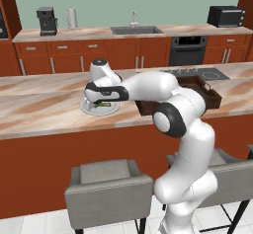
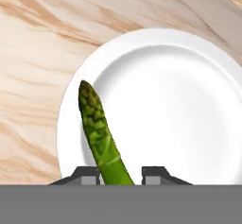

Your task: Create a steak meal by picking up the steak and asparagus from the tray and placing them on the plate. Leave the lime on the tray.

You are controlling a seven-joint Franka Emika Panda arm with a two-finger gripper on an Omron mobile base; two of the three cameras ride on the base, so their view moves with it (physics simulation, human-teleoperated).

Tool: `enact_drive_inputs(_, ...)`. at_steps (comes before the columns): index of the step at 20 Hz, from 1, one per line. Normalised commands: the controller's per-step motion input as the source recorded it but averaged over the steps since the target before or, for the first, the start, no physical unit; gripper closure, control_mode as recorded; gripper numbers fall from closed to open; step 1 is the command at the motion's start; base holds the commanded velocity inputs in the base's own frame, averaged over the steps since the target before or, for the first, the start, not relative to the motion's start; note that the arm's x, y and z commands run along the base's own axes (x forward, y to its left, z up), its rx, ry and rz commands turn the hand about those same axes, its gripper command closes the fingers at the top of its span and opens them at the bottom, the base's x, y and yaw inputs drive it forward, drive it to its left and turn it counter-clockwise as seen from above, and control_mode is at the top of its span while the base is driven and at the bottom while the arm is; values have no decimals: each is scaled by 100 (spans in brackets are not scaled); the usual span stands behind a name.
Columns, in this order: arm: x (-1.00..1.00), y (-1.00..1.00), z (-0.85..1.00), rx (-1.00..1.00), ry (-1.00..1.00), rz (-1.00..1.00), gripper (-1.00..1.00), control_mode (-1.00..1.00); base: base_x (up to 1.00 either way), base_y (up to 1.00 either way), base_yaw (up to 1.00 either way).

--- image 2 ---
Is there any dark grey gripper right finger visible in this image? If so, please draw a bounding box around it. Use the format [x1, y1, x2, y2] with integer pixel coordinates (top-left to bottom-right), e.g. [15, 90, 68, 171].
[141, 165, 194, 186]

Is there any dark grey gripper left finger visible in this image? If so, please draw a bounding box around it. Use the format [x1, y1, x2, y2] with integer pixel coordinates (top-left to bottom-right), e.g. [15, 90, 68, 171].
[48, 165, 101, 186]

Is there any green asparagus spear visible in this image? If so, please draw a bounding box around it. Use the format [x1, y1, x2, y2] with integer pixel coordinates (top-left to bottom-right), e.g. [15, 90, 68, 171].
[78, 79, 135, 186]

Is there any white round plate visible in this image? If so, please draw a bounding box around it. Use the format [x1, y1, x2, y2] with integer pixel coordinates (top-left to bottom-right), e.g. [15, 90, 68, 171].
[56, 27, 242, 186]

